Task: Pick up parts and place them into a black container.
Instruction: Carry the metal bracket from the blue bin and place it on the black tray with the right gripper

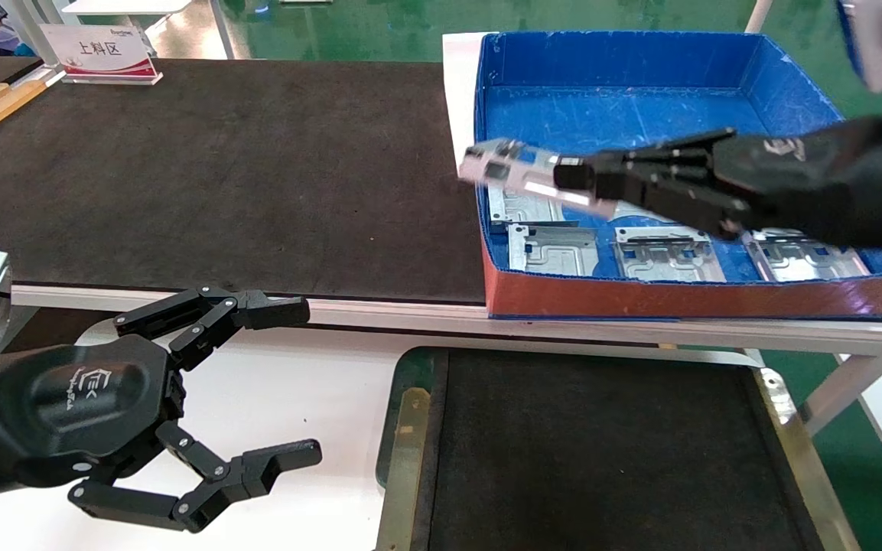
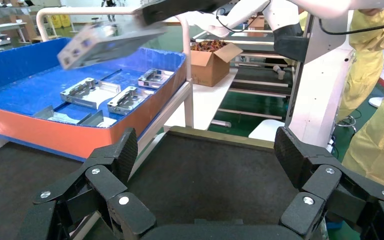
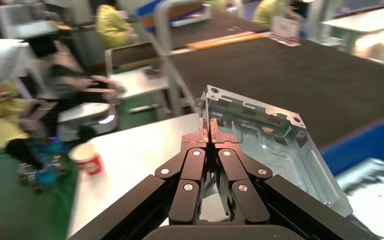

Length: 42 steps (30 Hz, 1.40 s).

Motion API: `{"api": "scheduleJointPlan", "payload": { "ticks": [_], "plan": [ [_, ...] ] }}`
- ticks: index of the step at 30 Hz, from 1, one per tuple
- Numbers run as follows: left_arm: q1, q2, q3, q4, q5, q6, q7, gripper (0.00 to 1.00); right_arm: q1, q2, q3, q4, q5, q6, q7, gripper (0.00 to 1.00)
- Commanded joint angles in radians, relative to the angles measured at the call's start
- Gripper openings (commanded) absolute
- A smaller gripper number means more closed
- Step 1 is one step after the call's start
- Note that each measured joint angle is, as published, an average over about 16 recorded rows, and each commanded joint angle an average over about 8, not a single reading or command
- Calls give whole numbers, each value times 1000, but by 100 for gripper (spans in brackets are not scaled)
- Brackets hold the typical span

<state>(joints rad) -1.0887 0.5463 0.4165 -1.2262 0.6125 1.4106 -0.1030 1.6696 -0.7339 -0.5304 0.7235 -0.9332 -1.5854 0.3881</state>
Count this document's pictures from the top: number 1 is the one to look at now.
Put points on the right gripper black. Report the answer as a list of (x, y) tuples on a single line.
[(777, 180)]

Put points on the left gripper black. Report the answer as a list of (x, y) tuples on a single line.
[(81, 405)]

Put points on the stamped sheet metal part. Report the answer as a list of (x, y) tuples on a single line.
[(666, 256), (800, 260), (632, 213), (521, 168), (551, 251), (521, 210)]

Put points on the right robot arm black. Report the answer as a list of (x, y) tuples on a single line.
[(877, 184)]

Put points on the blue cardboard parts box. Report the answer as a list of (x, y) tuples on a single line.
[(624, 92)]

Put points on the black tray container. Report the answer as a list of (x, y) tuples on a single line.
[(586, 459)]

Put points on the brass rim strip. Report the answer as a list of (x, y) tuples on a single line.
[(404, 467), (808, 459)]

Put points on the white foam block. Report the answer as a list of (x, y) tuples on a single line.
[(458, 92)]

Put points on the black conveyor belt mat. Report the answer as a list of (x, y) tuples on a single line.
[(219, 176)]

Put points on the white red sign placard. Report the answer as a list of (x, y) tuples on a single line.
[(100, 50)]

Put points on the aluminium conveyor frame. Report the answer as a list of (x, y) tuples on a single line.
[(379, 310)]

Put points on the white tube frame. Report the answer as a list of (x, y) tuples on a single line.
[(758, 14)]

